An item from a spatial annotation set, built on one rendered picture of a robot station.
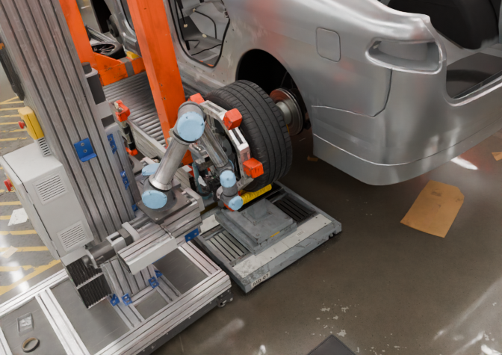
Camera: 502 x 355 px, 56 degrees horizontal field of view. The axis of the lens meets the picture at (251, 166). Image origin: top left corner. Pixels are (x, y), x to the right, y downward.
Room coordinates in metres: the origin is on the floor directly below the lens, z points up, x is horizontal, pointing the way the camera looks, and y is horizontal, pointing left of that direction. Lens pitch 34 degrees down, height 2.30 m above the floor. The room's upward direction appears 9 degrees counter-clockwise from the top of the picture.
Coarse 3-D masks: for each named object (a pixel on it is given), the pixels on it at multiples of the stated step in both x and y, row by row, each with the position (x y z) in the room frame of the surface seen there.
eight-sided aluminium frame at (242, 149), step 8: (200, 104) 2.48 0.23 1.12; (208, 104) 2.48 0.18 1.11; (208, 112) 2.41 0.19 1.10; (216, 112) 2.35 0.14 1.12; (224, 112) 2.33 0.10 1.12; (224, 128) 2.27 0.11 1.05; (232, 136) 2.22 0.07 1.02; (240, 136) 2.23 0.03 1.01; (240, 144) 2.19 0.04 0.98; (240, 152) 2.17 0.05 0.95; (248, 152) 2.19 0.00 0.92; (240, 160) 2.18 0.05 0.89; (240, 168) 2.19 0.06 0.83; (248, 176) 2.18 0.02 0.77; (240, 184) 2.22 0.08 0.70
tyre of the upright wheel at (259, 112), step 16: (240, 80) 2.63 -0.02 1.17; (208, 96) 2.56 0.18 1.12; (224, 96) 2.41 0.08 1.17; (240, 96) 2.40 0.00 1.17; (256, 96) 2.40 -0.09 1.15; (240, 112) 2.30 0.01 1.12; (256, 112) 2.31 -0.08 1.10; (272, 112) 2.33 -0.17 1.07; (256, 128) 2.23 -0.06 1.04; (272, 128) 2.27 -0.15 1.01; (256, 144) 2.18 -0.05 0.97; (272, 144) 2.22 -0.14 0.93; (288, 144) 2.26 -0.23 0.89; (272, 160) 2.20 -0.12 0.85; (288, 160) 2.26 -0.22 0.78; (272, 176) 2.22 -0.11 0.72
